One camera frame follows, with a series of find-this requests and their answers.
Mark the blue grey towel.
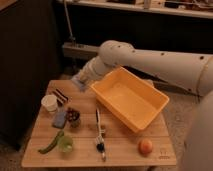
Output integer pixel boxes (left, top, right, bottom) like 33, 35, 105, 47
71, 76, 86, 92

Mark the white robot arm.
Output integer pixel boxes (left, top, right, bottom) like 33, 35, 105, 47
75, 40, 213, 171

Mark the dark patterned cup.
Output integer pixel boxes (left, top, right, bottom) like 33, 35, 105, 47
66, 108, 80, 128

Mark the white paper cup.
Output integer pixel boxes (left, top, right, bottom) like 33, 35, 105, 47
41, 94, 58, 112

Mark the green plastic cup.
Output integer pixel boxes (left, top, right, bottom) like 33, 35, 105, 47
58, 136, 73, 153

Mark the striped brown chocolate block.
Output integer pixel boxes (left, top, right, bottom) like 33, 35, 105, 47
53, 89, 69, 104

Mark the metal pole stand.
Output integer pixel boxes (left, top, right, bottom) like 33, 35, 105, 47
63, 0, 76, 44

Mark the orange plastic bin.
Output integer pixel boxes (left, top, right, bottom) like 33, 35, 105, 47
91, 67, 169, 133

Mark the green bean pod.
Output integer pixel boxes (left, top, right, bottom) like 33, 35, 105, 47
38, 130, 64, 154

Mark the orange fruit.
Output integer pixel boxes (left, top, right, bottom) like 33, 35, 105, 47
138, 139, 153, 155

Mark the low wooden shelf rail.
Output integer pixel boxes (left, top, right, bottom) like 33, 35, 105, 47
62, 42, 98, 60

